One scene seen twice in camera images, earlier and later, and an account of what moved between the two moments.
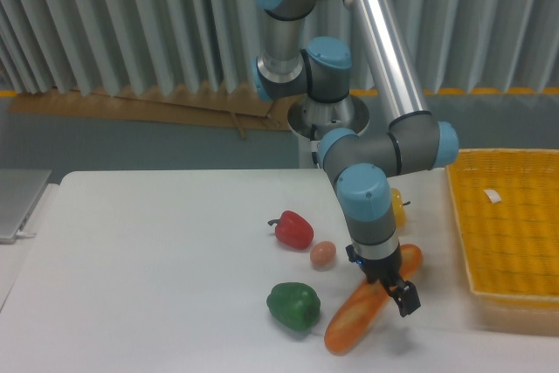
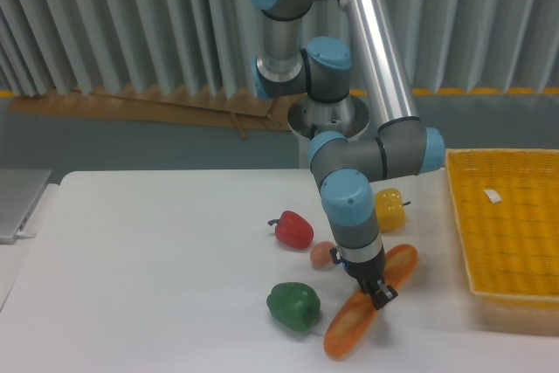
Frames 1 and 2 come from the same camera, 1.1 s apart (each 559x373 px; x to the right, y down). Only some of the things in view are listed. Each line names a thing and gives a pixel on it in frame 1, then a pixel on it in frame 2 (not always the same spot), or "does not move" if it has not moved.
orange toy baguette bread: (363, 307) does not move
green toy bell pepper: (293, 306) does not move
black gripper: (389, 270) → (369, 274)
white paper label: (493, 196) does not move
